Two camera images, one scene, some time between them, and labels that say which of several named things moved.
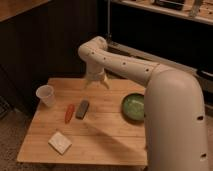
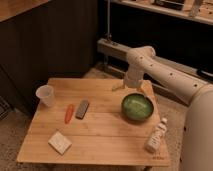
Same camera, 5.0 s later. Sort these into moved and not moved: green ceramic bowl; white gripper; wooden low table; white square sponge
Moved: white gripper
Not moved: wooden low table; green ceramic bowl; white square sponge
